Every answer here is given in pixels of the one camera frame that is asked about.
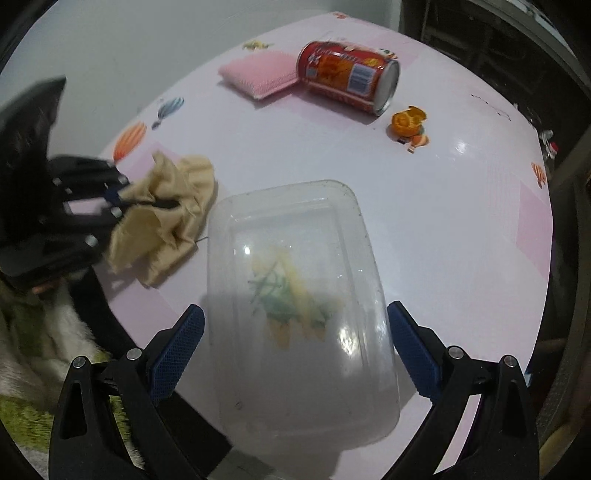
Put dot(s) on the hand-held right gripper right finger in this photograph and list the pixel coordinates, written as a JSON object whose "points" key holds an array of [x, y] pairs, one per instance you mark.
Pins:
{"points": [[413, 353]]}

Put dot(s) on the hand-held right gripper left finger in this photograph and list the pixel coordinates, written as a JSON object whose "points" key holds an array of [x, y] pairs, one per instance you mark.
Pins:
{"points": [[178, 353]]}

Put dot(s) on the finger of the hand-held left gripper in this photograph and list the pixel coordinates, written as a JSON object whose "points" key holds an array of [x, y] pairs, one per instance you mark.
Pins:
{"points": [[92, 221], [83, 170]]}

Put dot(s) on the clear bag of red snacks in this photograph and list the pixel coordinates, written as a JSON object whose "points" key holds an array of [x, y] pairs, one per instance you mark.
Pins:
{"points": [[231, 369]]}

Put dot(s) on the beige cloth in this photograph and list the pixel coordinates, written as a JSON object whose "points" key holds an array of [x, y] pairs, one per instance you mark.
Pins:
{"points": [[184, 184]]}

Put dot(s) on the pink sponge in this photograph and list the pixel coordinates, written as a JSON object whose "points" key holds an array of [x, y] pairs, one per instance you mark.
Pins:
{"points": [[261, 74]]}

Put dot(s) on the red drink can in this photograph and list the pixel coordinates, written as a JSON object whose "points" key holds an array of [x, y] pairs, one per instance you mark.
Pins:
{"points": [[341, 74]]}

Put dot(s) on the white green fluffy garment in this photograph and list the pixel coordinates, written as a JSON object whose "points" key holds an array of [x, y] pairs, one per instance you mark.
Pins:
{"points": [[27, 332]]}

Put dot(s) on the pink printed tablecloth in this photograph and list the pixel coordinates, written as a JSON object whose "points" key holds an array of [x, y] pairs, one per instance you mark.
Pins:
{"points": [[461, 230]]}

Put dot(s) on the orange peel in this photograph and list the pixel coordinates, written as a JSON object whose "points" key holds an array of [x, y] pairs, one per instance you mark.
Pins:
{"points": [[406, 121]]}

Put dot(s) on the concrete kitchen counter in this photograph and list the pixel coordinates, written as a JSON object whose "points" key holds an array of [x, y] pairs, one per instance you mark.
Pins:
{"points": [[531, 21]]}

